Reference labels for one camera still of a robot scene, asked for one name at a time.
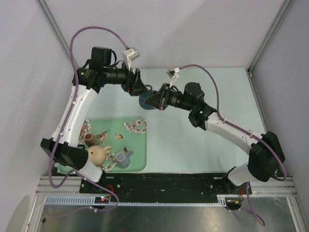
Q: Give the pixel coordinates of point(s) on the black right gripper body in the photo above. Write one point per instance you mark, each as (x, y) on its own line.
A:
(165, 97)

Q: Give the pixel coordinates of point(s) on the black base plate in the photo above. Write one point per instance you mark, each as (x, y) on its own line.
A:
(169, 188)

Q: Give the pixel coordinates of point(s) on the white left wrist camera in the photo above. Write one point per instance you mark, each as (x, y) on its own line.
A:
(129, 55)

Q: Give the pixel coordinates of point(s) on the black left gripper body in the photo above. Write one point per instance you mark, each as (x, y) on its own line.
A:
(130, 85)

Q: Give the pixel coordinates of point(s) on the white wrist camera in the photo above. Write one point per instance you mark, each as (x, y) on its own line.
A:
(173, 75)
(129, 55)

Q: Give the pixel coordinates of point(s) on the dark blue mug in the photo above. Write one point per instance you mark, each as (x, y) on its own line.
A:
(144, 104)

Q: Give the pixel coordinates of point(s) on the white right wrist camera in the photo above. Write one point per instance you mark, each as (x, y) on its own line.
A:
(173, 75)

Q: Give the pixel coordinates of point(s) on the aluminium corner post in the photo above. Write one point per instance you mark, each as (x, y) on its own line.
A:
(271, 32)
(47, 13)

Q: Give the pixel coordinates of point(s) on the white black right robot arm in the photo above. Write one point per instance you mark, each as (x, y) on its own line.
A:
(264, 149)

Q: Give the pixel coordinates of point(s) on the brown small cup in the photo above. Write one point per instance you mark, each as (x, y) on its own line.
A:
(90, 139)

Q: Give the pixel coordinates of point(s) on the green floral tray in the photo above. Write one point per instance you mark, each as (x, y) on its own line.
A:
(123, 135)

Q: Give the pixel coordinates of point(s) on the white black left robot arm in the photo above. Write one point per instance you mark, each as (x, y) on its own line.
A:
(87, 83)

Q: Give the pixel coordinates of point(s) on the right aluminium corner post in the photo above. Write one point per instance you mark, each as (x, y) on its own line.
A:
(271, 32)

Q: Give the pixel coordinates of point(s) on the light blue coffee mug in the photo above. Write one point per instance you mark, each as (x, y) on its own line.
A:
(123, 159)

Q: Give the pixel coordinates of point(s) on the left aluminium corner post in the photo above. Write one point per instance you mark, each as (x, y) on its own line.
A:
(47, 13)

